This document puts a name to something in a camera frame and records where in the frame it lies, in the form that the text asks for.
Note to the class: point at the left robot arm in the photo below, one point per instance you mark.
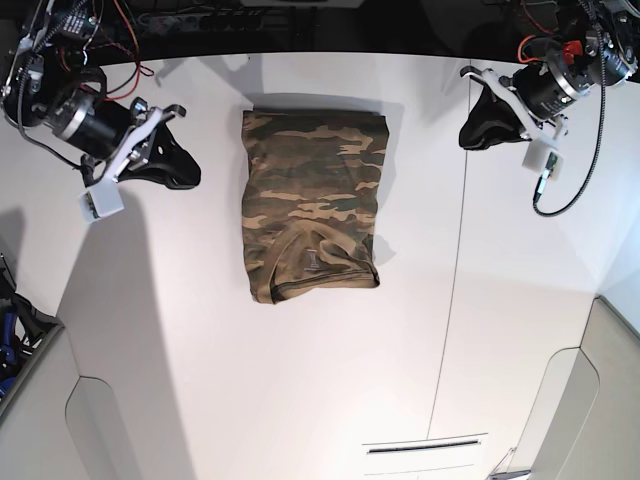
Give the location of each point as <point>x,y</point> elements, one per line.
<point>592,45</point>

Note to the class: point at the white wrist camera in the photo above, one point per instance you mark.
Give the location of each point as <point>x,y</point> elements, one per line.
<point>543,159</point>
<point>100,201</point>

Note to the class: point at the left black cylindrical gripper body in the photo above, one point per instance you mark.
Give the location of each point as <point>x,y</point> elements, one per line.
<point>536,93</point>

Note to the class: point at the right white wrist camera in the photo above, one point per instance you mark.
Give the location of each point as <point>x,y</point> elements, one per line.
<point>100,201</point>

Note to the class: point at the right black cylindrical gripper body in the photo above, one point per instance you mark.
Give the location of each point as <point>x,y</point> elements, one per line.
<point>98,129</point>

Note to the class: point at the camouflage T-shirt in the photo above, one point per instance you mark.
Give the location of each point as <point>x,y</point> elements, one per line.
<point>310,202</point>

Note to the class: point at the blue and black clutter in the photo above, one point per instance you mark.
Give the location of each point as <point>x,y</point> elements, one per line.
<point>25,332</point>

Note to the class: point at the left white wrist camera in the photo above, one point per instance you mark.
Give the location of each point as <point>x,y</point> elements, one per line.
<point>543,159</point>

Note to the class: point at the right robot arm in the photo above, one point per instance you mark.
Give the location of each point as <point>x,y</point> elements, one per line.
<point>70,89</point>

